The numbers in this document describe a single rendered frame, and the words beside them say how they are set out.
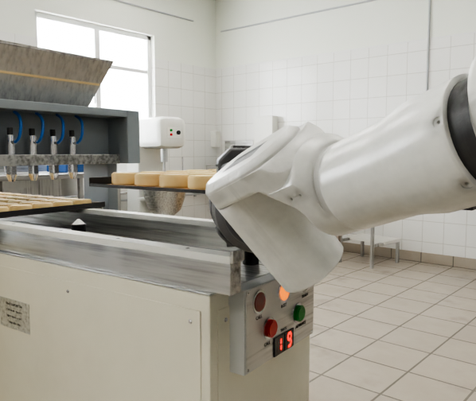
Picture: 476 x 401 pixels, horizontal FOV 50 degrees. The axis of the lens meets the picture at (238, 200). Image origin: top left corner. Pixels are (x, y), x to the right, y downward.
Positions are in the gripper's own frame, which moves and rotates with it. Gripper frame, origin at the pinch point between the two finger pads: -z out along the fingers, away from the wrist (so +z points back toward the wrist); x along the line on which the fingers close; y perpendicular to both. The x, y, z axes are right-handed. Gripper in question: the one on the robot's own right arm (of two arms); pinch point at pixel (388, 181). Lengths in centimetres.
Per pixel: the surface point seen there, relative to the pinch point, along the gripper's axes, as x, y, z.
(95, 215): -12, -49, -60
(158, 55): 112, -508, -42
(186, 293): -16.5, 12.4, -38.9
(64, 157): 4, -55, -69
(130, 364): -31, 4, -48
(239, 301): -17.7, 13.6, -30.7
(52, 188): -27, -349, -131
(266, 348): -27.1, 9.9, -25.6
